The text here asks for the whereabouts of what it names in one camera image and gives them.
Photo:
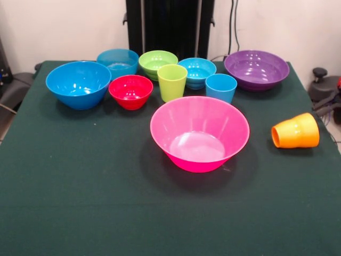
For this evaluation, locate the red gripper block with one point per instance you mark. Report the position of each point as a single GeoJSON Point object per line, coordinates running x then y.
{"type": "Point", "coordinates": [339, 82]}

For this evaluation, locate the orange cup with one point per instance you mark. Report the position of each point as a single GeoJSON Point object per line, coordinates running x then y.
{"type": "Point", "coordinates": [307, 132]}
{"type": "Point", "coordinates": [283, 136]}

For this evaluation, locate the large purple bowl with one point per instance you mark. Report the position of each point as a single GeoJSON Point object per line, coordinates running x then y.
{"type": "Point", "coordinates": [255, 72]}

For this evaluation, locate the large pink bowl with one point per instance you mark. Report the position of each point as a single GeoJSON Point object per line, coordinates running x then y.
{"type": "Point", "coordinates": [199, 120]}

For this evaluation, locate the small cyan bowl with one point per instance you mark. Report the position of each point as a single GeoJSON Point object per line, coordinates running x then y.
{"type": "Point", "coordinates": [195, 70]}

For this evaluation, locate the dark grey machine base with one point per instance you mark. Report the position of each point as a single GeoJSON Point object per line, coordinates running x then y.
{"type": "Point", "coordinates": [16, 88]}
{"type": "Point", "coordinates": [322, 85]}

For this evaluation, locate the blue cup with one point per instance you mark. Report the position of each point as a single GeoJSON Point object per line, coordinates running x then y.
{"type": "Point", "coordinates": [221, 90]}

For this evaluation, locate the green cup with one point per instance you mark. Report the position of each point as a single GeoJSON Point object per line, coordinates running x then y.
{"type": "Point", "coordinates": [171, 88]}

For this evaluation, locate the small green bowl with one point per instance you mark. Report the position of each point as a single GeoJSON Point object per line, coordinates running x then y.
{"type": "Point", "coordinates": [153, 60]}

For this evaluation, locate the small red bowl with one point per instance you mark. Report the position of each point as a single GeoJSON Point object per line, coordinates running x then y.
{"type": "Point", "coordinates": [130, 98]}

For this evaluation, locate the small blue bowl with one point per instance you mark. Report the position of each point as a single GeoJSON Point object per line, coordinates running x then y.
{"type": "Point", "coordinates": [117, 70]}

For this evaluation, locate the large blue bowl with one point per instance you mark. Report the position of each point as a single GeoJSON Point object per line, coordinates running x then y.
{"type": "Point", "coordinates": [77, 88]}

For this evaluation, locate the dark green tablecloth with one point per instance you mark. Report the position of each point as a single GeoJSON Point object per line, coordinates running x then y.
{"type": "Point", "coordinates": [80, 173]}

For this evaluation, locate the black equipment case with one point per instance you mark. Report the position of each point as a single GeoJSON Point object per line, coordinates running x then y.
{"type": "Point", "coordinates": [3, 66]}

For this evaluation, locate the black pedestal column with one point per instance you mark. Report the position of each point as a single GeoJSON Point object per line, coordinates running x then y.
{"type": "Point", "coordinates": [170, 26]}

